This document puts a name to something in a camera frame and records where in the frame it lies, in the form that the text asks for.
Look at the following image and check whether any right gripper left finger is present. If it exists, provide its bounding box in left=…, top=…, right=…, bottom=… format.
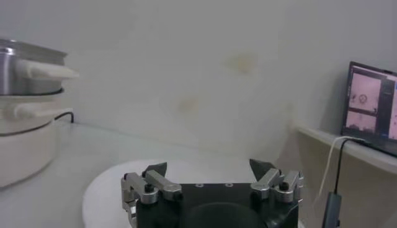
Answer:
left=120, top=161, right=184, bottom=228

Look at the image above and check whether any black cable with adapter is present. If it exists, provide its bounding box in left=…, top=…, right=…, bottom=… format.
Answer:
left=321, top=138, right=367, bottom=228

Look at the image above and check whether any white side table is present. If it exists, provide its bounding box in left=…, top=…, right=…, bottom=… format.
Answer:
left=274, top=125, right=397, bottom=228

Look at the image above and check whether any black open laptop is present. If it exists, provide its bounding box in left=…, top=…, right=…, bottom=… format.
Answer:
left=341, top=61, right=397, bottom=157

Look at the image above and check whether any white round plate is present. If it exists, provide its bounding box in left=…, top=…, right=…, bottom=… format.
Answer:
left=82, top=157, right=306, bottom=228

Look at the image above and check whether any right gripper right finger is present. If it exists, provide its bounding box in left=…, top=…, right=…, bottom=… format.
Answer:
left=249, top=158, right=304, bottom=205

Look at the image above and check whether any white laptop cable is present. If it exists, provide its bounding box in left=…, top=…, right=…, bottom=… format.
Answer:
left=313, top=135, right=367, bottom=208

